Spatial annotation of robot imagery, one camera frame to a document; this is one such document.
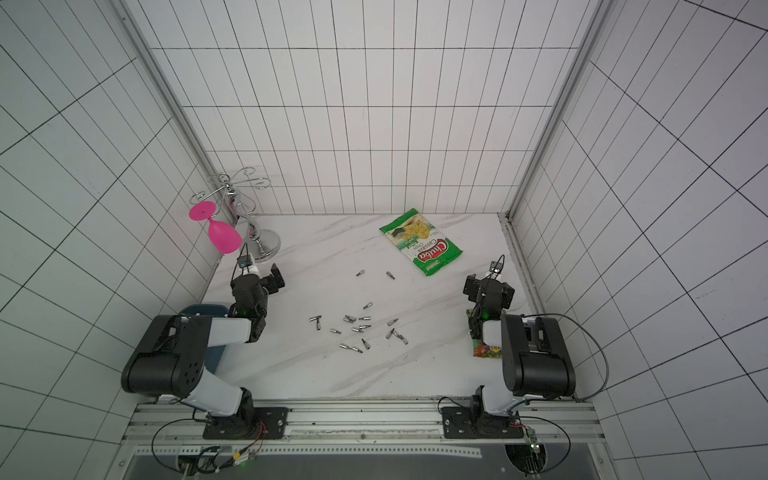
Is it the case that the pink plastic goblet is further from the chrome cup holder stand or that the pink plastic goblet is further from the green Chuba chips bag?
the green Chuba chips bag

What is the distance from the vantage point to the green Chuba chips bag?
106 cm

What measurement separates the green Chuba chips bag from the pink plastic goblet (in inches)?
20.6

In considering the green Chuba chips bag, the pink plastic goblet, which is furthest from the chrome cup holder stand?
the green Chuba chips bag

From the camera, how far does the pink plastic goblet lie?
2.74ft
